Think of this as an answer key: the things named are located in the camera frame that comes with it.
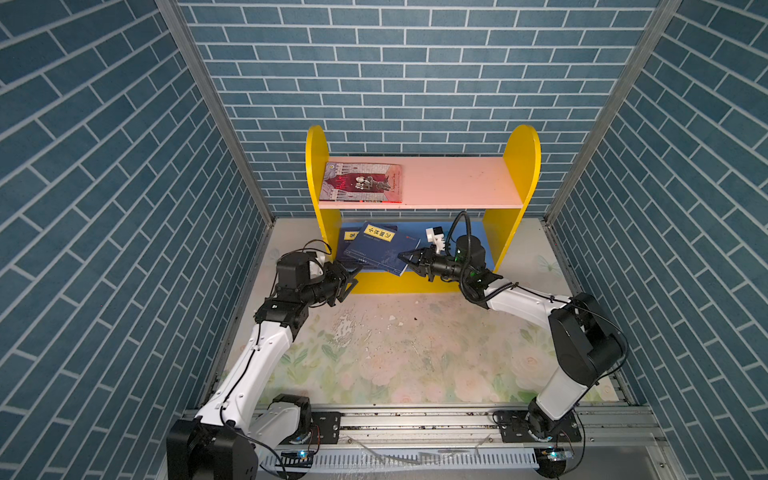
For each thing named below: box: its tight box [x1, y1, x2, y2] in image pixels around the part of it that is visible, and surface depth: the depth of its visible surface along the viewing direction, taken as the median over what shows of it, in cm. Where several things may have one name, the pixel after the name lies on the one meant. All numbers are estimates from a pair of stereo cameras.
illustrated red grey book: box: [319, 162, 402, 203], surface depth 74 cm
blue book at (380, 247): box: [343, 222, 422, 277], surface depth 84 cm
